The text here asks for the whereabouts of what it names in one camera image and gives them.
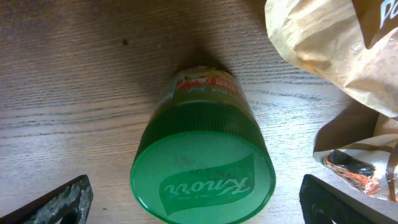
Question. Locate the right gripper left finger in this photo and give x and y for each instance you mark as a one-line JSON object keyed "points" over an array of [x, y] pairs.
{"points": [[69, 203]]}

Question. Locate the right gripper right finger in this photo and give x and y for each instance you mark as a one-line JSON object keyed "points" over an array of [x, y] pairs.
{"points": [[323, 204]]}

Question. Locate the green lid Knorr jar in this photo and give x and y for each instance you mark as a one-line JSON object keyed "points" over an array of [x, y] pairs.
{"points": [[202, 157]]}

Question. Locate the crumpled beige snack bag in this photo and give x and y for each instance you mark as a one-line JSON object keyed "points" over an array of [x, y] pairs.
{"points": [[352, 44]]}

